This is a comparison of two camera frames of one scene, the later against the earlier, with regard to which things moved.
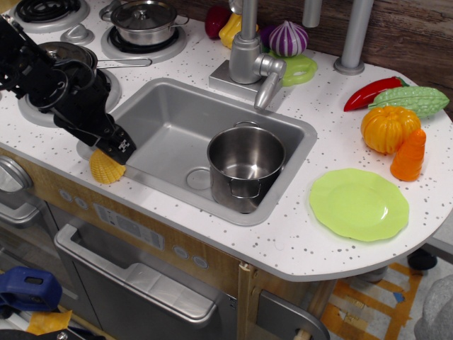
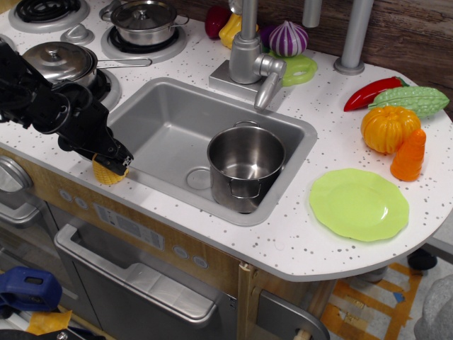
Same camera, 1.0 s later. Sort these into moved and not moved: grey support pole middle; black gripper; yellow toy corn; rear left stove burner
Moved: black gripper
Not moved: rear left stove burner; grey support pole middle; yellow toy corn
